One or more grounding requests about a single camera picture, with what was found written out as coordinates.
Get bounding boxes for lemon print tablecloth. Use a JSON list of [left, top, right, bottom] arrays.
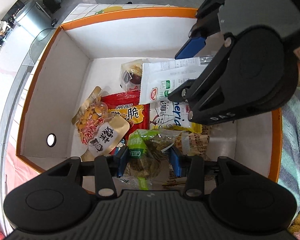
[[61, 3, 174, 24]]

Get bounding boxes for pink table runner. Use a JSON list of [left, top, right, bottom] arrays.
[[4, 143, 39, 193]]

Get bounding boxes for green seaweed snack bag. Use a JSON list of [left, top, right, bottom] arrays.
[[124, 129, 181, 190]]

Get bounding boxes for white ball candy bag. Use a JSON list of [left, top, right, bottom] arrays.
[[139, 56, 213, 105]]

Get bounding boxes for red noodle snack bag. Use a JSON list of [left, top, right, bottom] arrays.
[[101, 90, 149, 155]]

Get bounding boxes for orange peanut snack bag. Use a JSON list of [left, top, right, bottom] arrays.
[[175, 126, 211, 161]]

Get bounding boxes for small clear pastry pack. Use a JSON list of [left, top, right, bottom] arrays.
[[120, 59, 148, 92]]

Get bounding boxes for beige cracker snack bag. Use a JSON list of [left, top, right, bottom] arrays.
[[71, 86, 130, 161]]

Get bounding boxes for grey trash can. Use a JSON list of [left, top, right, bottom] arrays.
[[15, 0, 53, 41]]

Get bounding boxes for yellow white Anerle bag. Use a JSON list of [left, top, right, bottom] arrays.
[[149, 100, 203, 133]]

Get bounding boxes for orange cardboard box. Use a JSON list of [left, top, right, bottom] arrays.
[[15, 7, 283, 182]]

